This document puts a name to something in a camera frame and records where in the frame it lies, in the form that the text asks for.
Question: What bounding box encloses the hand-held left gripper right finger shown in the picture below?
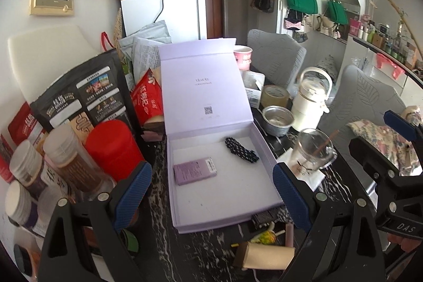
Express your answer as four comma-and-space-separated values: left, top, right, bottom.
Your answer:
272, 161, 397, 282

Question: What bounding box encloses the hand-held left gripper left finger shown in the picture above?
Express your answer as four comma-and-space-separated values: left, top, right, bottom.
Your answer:
36, 160, 156, 282

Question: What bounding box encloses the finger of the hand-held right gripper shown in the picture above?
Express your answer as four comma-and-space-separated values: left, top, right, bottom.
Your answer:
348, 136, 408, 192
383, 110, 423, 141

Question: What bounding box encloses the black white gingham scrunchie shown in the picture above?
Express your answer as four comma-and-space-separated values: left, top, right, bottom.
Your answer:
274, 205, 293, 224

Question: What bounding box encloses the yellow green small brush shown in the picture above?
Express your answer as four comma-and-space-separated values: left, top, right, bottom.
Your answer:
251, 229, 286, 244

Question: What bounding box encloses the lavender gift box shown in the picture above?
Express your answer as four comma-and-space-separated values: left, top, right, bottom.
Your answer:
158, 37, 285, 234

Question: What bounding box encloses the person's right hand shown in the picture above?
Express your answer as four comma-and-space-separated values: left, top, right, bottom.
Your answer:
387, 233, 419, 253

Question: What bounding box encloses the floral cloth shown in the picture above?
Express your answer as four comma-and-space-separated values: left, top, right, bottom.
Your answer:
345, 118, 415, 177

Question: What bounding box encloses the white paper napkin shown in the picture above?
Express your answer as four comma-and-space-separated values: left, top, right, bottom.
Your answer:
277, 148, 326, 190

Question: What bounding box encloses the small black packet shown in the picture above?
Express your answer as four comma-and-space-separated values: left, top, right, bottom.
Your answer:
252, 210, 278, 230

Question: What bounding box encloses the grey patterned chair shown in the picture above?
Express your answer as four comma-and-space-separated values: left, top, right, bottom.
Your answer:
325, 65, 408, 150
247, 29, 307, 87

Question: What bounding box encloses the wooden stick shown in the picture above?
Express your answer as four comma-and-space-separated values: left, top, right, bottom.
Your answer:
312, 129, 339, 157

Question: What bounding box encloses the red canister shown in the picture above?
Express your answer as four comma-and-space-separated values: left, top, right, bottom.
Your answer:
84, 119, 146, 182

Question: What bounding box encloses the green tape roll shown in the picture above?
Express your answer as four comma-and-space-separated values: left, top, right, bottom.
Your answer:
121, 229, 139, 253

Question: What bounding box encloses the glass mug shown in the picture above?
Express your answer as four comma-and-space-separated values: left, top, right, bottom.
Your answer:
291, 128, 338, 175

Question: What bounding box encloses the small purple box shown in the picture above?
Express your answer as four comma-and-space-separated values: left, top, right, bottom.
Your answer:
173, 156, 218, 186

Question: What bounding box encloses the black polka-dot scrunchie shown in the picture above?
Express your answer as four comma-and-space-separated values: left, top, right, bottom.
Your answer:
225, 137, 260, 164

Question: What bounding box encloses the brown spice jar white lid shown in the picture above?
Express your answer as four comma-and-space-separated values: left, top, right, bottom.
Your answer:
43, 125, 109, 193

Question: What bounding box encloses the white thermos bottle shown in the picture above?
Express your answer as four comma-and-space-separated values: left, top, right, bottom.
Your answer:
291, 67, 333, 132

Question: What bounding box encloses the metal cup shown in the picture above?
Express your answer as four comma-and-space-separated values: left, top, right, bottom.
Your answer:
262, 105, 295, 136

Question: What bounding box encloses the row of bottles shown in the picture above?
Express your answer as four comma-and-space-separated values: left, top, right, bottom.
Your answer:
350, 14, 423, 71

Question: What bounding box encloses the dark patterned cushion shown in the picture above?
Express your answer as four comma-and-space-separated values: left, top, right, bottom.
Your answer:
314, 55, 338, 84

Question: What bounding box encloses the red snack bag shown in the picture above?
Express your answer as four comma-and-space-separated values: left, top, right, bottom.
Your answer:
130, 69, 164, 127

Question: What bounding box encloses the brown packing tape roll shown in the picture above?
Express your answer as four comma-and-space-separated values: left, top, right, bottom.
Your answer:
261, 85, 291, 109

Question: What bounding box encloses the purple jar white lid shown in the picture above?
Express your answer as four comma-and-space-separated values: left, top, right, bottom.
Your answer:
5, 181, 38, 230
9, 140, 45, 200

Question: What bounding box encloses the black coffee bag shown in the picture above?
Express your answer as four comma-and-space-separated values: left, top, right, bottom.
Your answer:
30, 49, 136, 137

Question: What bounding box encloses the white carton box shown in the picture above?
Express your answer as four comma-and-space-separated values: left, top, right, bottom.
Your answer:
241, 70, 265, 108

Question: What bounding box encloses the red flat package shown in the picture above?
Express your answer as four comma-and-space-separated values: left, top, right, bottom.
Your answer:
7, 102, 45, 147

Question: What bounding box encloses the folded newspaper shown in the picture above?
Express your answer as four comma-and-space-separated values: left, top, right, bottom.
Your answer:
130, 38, 163, 84

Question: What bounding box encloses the pink paper cup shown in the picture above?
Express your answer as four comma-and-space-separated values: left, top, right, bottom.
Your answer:
233, 46, 253, 73

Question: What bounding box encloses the grey plastic mailer bag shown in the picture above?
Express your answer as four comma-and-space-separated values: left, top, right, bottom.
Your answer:
119, 20, 172, 48

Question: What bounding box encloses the cream chair back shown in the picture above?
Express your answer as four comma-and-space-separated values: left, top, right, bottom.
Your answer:
7, 25, 96, 104

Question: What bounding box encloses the woven straw fan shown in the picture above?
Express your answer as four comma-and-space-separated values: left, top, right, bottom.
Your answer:
114, 9, 124, 48

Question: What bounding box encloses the white fridge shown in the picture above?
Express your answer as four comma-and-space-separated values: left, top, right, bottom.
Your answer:
121, 0, 207, 41

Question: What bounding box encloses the brown door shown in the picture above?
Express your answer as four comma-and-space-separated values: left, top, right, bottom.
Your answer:
191, 0, 223, 40

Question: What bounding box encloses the red bag handle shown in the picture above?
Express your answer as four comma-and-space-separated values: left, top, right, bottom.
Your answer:
101, 32, 116, 53

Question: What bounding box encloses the black power cord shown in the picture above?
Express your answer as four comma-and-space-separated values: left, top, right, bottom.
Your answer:
155, 0, 172, 25

